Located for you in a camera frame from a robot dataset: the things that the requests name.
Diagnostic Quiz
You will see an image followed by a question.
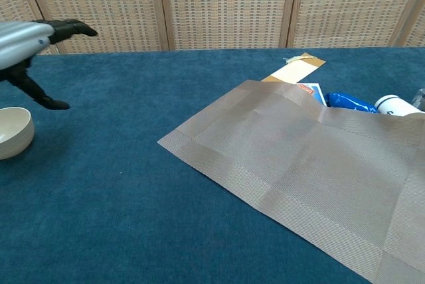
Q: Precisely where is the brown and white paper tag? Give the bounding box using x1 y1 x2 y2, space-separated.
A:
262 52 327 84

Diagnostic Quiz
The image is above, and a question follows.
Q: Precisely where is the white ceramic bowl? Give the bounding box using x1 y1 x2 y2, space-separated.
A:
0 107 35 161

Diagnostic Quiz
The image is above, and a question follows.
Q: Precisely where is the photo postcard with red building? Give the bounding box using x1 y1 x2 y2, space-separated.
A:
296 82 328 106

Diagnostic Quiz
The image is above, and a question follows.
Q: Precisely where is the bamboo folding screen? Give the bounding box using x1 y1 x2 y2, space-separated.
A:
0 0 425 60

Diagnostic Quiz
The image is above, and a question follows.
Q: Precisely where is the blue foil snack packet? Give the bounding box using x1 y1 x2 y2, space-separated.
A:
324 92 379 114

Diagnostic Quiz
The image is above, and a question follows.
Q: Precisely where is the white paper cup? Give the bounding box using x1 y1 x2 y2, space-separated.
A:
374 94 425 118

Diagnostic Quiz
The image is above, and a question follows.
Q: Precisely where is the clear box with red parts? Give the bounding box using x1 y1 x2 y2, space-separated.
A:
411 88 425 112

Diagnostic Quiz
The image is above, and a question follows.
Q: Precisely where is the brown woven placemat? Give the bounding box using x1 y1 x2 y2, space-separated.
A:
157 80 425 284

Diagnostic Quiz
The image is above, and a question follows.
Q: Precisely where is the blue table cloth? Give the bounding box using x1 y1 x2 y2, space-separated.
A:
0 46 425 284

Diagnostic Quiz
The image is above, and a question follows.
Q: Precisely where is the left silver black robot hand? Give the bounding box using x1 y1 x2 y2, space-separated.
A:
0 19 99 111

